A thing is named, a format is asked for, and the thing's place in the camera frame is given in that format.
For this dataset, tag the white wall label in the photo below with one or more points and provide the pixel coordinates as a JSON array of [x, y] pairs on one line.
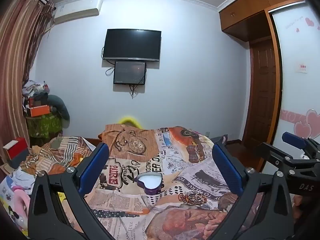
[[301, 67]]

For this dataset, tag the pile of folded clothes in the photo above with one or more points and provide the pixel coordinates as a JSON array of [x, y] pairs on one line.
[[33, 87]]

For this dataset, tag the wooden overhead cabinet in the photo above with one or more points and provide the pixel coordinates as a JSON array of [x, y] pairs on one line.
[[250, 7]]

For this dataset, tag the yellow plush object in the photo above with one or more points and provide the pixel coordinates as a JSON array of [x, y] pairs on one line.
[[130, 120]]

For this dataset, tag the red box white lid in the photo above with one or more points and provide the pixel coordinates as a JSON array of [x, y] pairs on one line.
[[16, 147]]

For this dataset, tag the pile of copper rings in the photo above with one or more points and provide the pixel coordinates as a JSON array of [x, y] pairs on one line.
[[192, 198]]

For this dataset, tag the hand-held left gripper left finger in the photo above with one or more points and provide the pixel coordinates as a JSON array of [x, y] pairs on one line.
[[93, 170]]

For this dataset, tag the dark cloth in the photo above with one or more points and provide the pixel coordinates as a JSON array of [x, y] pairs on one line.
[[221, 138]]

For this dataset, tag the small black monitor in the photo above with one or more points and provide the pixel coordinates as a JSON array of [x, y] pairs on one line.
[[130, 72]]

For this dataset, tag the pink plush cloth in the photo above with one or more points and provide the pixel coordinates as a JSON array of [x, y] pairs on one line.
[[21, 202]]

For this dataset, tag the orange box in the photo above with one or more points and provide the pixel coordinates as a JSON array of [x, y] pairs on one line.
[[38, 110]]

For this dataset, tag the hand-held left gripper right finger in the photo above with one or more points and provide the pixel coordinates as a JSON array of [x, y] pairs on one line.
[[226, 170]]

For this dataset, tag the white sliding door heart decals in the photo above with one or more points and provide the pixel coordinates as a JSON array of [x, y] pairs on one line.
[[297, 92]]

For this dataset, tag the brown wooden door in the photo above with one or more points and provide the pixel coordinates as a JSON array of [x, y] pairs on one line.
[[262, 92]]

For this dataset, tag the purple heart-shaped tin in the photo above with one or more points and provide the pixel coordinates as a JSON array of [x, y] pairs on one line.
[[149, 181]]

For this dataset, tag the black wall television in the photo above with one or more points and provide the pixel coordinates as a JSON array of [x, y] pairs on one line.
[[131, 43]]

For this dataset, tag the printed newspaper blanket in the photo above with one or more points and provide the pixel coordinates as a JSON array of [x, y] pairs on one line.
[[160, 155]]

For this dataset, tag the white air conditioner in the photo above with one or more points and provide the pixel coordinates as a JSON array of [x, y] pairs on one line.
[[77, 11]]

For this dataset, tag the striped brown curtain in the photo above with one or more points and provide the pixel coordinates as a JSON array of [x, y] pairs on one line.
[[17, 55]]

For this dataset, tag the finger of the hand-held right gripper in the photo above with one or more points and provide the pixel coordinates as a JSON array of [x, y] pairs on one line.
[[277, 155], [296, 140]]

